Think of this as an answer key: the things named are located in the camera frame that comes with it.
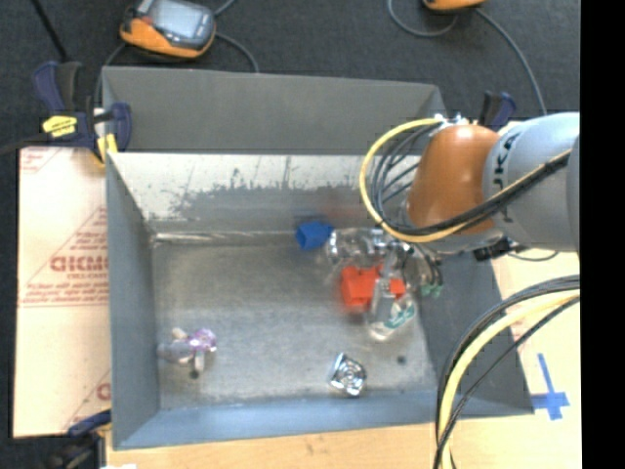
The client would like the blue block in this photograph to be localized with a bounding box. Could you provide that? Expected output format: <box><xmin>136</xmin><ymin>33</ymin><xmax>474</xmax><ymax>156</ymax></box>
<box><xmin>294</xmin><ymin>220</ymin><xmax>335</xmax><ymax>252</ymax></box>

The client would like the black cylinder on white bracket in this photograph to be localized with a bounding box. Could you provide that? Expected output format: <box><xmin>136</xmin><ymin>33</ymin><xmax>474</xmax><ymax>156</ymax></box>
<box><xmin>472</xmin><ymin>239</ymin><xmax>521</xmax><ymax>263</ymax></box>

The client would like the brown cardboard board red print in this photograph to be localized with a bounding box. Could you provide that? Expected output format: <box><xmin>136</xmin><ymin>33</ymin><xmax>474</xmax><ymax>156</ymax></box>
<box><xmin>11</xmin><ymin>146</ymin><xmax>112</xmax><ymax>440</ymax></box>

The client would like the orange-red block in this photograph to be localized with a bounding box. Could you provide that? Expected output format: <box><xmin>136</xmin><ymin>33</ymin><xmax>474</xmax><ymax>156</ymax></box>
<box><xmin>340</xmin><ymin>263</ymin><xmax>407</xmax><ymax>313</ymax></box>

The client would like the purple toy animal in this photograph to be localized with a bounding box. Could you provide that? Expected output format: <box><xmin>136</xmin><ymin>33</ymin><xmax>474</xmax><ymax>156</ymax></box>
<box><xmin>155</xmin><ymin>326</ymin><xmax>219</xmax><ymax>374</ymax></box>

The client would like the clear plastic bottle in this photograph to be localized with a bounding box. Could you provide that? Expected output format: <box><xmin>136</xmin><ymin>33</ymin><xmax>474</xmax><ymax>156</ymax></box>
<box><xmin>366</xmin><ymin>280</ymin><xmax>417</xmax><ymax>342</ymax></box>

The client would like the grey metal bin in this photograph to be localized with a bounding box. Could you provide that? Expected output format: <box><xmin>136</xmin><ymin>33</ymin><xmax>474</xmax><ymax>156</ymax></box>
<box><xmin>100</xmin><ymin>65</ymin><xmax>534</xmax><ymax>451</ymax></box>

